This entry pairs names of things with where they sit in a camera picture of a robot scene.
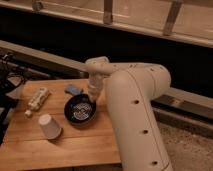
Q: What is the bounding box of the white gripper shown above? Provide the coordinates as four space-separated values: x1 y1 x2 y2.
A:
88 74 104 103

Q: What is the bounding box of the dark ceramic bowl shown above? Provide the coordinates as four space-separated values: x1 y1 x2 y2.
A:
64 94 96 125

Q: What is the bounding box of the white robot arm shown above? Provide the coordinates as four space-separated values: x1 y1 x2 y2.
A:
85 57 174 171

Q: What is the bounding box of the blue sponge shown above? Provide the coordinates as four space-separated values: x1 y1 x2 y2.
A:
65 84 83 96

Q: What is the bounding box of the wooden cutting board table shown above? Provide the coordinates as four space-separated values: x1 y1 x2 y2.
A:
0 79 120 171

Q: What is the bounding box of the white plastic bottle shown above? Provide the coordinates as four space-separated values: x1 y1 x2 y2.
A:
25 87 50 117

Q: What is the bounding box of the white paper cup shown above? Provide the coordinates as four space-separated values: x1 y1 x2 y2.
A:
38 114 62 140

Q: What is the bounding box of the black equipment on left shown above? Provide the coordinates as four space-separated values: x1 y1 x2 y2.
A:
0 51 29 144

